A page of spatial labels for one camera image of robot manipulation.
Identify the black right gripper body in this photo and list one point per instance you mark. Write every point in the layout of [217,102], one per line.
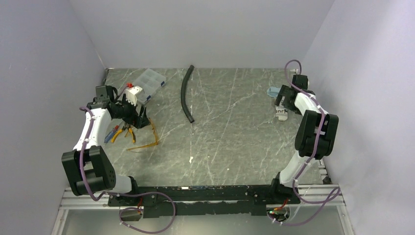
[287,104]

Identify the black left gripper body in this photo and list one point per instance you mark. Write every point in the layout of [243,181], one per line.
[126,110]

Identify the printed glasses pouch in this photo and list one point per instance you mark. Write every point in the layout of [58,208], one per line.
[281,113]

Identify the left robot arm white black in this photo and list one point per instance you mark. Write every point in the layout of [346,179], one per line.
[87,167]

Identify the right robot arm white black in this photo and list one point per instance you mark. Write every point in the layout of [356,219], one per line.
[317,130]

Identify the blue cleaning cloth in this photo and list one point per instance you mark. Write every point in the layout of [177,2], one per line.
[273,91]

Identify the orange transparent safety glasses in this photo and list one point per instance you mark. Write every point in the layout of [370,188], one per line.
[146,137]

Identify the blue red screwdriver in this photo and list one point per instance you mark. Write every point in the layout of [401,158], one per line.
[110,135]

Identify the clear plastic compartment box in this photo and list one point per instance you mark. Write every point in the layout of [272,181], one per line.
[150,81]

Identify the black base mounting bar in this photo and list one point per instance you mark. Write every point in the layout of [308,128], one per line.
[255,200]

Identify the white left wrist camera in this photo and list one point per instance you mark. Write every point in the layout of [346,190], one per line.
[133,93]

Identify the aluminium frame rail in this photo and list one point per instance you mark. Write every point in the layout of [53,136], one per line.
[80,215]

